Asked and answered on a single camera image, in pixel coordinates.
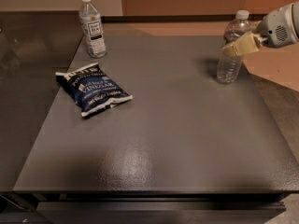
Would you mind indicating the clear water bottle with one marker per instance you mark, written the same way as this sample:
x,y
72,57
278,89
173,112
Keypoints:
x,y
228,67

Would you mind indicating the blue chip bag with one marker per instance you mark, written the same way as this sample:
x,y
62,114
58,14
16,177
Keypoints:
x,y
92,89

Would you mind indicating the blue label plastic bottle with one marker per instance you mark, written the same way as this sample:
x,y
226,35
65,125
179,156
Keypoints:
x,y
92,28

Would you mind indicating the dark drawer front below table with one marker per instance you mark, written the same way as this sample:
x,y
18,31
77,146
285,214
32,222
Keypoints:
x,y
160,212

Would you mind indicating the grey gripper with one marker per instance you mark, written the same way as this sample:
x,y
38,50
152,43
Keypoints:
x,y
276,28

